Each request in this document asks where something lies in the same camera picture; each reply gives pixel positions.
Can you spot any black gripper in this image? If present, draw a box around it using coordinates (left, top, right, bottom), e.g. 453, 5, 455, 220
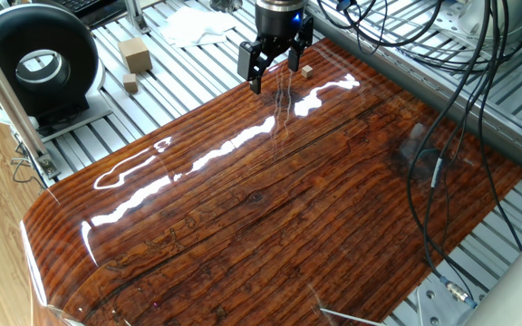
237, 8, 315, 95

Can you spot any round metal fitting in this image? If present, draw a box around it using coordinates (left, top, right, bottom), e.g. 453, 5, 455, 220
209, 0, 243, 14

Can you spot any white crumpled cloth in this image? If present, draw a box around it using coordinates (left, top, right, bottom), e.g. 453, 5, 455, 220
159, 5, 238, 49

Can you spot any large tan cube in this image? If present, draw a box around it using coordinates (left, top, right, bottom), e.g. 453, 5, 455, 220
117, 36, 154, 74

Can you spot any short aluminium upright profile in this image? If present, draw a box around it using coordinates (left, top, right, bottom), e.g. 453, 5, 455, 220
123, 0, 151, 35

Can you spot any medium tan cube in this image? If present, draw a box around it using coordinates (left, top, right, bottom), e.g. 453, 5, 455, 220
122, 72, 140, 94

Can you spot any glossy wood-print table mat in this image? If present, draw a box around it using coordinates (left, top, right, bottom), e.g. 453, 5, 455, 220
19, 38, 522, 326

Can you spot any black keyboard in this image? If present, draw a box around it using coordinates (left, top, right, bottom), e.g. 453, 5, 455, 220
51, 0, 120, 14

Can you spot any silver robot mounting plate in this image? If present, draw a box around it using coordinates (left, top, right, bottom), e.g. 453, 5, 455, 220
385, 271, 484, 326

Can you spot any black cable with plug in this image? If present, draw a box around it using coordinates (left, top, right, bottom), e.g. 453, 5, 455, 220
314, 0, 470, 73

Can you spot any black ring fan white base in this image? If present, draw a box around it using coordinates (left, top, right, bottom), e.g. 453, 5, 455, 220
0, 2, 115, 144

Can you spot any black cable with grey tag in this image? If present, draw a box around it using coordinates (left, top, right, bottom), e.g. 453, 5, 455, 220
405, 0, 500, 310

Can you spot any thin black cable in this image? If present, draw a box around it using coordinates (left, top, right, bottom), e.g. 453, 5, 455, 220
476, 0, 522, 253

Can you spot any aluminium frame post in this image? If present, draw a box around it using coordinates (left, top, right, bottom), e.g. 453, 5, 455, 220
0, 17, 62, 181

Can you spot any white cable tie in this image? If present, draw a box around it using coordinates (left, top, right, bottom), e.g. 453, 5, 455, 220
319, 307, 382, 326

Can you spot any thin black wire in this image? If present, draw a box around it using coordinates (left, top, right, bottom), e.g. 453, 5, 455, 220
10, 140, 49, 191

